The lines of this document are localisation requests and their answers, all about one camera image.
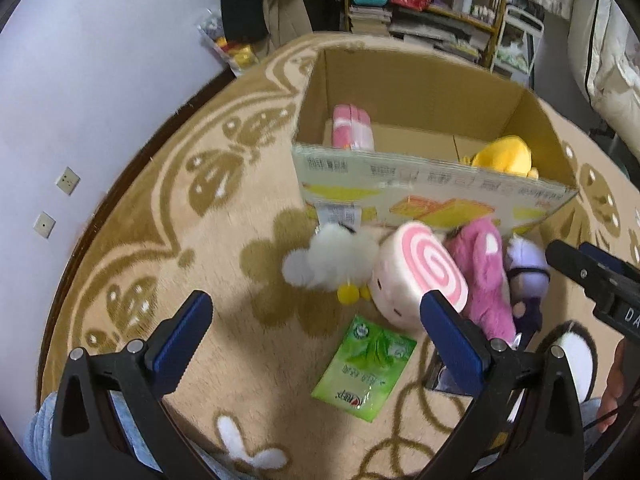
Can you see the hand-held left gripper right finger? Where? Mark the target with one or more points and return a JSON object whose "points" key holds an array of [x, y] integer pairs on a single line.
{"points": [[450, 340]]}

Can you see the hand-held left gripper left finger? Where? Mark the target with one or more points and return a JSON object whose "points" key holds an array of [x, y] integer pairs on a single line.
{"points": [[182, 340]]}

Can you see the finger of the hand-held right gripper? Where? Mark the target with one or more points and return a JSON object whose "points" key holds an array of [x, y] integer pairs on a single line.
{"points": [[570, 262], [607, 259]]}

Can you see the purple plush doll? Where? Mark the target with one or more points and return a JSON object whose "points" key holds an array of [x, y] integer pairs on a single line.
{"points": [[525, 260]]}

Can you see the pink bear plush toy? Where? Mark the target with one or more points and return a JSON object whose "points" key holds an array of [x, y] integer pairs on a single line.
{"points": [[480, 280]]}

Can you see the pink swirl roll plush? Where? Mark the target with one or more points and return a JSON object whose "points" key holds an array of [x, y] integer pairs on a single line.
{"points": [[420, 270]]}

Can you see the white fluffy plush toy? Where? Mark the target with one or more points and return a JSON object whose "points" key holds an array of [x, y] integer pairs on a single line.
{"points": [[330, 260]]}

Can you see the cardboard box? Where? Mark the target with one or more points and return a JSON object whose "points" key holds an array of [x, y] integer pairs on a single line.
{"points": [[400, 90]]}

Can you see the person's right hand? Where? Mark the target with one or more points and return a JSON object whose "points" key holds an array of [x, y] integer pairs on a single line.
{"points": [[620, 385]]}

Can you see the beige patterned rug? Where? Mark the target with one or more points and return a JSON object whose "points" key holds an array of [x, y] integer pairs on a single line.
{"points": [[225, 270]]}

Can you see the green tissue packet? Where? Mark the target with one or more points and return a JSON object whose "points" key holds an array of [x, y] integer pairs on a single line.
{"points": [[367, 370]]}

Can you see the yellow plush toy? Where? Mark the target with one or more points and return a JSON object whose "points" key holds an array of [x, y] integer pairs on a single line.
{"points": [[502, 157]]}

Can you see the person's blue jeans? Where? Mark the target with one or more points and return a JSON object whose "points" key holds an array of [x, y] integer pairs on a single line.
{"points": [[37, 425]]}

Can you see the white hanging garments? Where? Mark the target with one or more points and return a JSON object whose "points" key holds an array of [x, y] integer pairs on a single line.
{"points": [[610, 35]]}

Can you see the pink striped plush toy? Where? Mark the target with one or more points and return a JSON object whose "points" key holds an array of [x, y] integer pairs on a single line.
{"points": [[352, 130]]}

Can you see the white trolley cart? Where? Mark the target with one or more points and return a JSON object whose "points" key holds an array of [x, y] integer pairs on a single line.
{"points": [[520, 35]]}

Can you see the row of small bottles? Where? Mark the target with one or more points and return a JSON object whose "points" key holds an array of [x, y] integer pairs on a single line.
{"points": [[484, 12]]}

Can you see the stack of magazines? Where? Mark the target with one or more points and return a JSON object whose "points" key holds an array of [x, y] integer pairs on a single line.
{"points": [[435, 30]]}

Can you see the clear plastic bag of toys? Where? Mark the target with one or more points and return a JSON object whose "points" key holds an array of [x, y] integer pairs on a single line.
{"points": [[225, 42]]}

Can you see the stack of books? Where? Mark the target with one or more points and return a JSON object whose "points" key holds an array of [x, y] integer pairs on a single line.
{"points": [[370, 20]]}

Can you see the black hanging coat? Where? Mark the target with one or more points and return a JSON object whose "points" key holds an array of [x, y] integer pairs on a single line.
{"points": [[245, 0]]}

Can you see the beige hanging coats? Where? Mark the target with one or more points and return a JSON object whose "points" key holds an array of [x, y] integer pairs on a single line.
{"points": [[305, 5]]}

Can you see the white wall socket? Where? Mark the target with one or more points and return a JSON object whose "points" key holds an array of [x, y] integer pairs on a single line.
{"points": [[67, 180], [44, 224]]}

